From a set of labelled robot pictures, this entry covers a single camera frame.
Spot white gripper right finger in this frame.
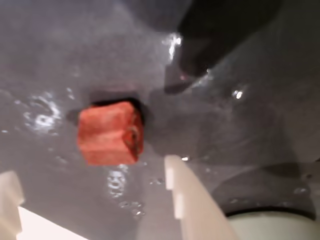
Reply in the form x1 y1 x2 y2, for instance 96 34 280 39
164 154 240 240

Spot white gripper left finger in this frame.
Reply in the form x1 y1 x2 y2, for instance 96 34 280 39
0 170 25 240

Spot red cube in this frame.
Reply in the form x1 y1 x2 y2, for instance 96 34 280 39
76 100 145 166

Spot pale green cup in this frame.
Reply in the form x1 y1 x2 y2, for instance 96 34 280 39
225 210 316 240

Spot dark grey glossy mat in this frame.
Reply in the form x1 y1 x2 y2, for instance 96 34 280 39
0 0 320 240

